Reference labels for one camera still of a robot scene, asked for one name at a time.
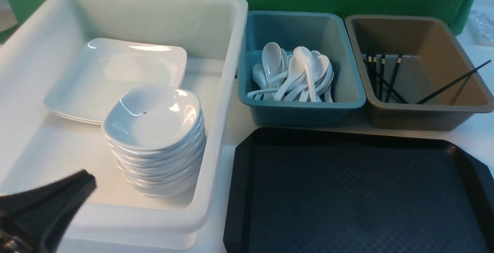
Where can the black serving tray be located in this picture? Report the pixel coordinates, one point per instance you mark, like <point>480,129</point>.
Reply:
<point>303,191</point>

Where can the teal plastic bin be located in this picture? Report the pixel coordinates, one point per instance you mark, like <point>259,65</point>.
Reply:
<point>323,32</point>

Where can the white ceramic spoon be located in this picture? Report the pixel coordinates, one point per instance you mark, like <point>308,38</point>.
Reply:
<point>305,58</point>

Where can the black chopstick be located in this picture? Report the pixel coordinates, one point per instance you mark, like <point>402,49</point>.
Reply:
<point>449,85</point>
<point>373,69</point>
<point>395,97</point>
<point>381,73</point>
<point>395,72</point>

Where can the small white bowl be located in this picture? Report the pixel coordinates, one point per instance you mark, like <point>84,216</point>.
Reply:
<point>154,117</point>

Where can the stack of white bowls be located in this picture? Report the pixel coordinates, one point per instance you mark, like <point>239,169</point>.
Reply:
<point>166,175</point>

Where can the white square plate in tub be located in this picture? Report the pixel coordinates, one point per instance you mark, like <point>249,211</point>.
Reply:
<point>74,118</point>

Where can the large white plastic tub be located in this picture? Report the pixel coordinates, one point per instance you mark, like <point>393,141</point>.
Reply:
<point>38,147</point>

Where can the brown plastic bin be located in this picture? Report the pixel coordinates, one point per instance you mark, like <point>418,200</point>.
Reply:
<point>432,57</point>

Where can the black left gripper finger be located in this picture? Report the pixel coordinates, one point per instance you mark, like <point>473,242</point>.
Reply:
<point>35,221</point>

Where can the white spoon in bin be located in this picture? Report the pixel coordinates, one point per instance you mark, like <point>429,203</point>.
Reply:
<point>271,61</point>
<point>323,74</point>
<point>295,72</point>

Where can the white square rice plate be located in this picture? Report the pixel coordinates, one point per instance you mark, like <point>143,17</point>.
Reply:
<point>106,69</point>

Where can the black chopstick in bin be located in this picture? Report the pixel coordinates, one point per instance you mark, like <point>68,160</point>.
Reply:
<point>373,69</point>
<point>395,72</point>
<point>381,73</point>

